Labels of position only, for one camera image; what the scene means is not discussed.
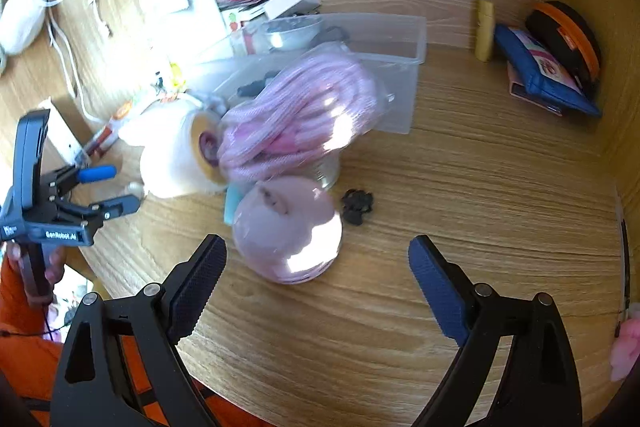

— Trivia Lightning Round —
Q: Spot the pink round candle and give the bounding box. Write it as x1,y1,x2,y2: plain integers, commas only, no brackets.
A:
232,176,343,285

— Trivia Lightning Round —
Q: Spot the pink rope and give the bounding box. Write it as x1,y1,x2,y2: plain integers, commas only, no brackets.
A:
217,48,396,186

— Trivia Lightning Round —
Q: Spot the small black clip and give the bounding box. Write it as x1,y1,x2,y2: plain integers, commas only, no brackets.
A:
341,188,374,227

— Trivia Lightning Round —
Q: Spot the person's left hand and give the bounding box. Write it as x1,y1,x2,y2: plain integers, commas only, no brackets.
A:
3,242,66,286

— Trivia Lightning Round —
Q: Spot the orange sleeve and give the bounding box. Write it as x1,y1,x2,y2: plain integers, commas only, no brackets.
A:
1,249,271,426

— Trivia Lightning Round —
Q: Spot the white tape roll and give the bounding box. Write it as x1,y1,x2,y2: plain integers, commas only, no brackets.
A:
140,109,227,199

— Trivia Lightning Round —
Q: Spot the white paper stand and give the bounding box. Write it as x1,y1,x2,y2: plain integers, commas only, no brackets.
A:
139,0,234,66

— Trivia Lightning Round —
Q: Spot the white bowl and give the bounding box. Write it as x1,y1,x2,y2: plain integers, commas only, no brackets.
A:
264,15,322,51

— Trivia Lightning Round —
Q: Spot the small white box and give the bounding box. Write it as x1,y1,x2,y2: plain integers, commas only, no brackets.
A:
264,0,321,20

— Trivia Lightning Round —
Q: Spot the blue pencil pouch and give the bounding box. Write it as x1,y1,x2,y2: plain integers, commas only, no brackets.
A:
495,24,602,117

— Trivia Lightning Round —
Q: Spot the clear plastic storage bin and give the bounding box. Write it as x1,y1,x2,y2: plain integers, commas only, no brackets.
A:
186,13,427,134

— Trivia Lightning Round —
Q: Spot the black orange round case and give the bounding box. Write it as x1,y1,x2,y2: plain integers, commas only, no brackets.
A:
525,0,602,101

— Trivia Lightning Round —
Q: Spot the white charger cable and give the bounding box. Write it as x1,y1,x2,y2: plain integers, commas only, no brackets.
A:
39,0,114,122

